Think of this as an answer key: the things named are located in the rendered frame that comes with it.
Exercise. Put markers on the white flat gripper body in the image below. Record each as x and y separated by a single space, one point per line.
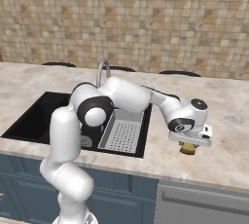
191 139

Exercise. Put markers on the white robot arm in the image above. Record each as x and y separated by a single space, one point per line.
66 137

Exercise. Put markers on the yellow-brown sponge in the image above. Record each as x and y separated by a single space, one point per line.
188 149

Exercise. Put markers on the grey perforated sink tray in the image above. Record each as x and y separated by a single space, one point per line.
123 133

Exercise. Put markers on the black sink basin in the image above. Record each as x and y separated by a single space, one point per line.
39 117

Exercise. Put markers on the black stool seat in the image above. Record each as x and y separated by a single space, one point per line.
59 64
122 69
179 73

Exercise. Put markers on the grey dishwasher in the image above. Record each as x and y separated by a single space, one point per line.
201 206

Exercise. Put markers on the blue cupboard door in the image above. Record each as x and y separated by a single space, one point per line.
22 189
126 198

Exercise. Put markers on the grey curved tap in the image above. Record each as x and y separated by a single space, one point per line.
99 68

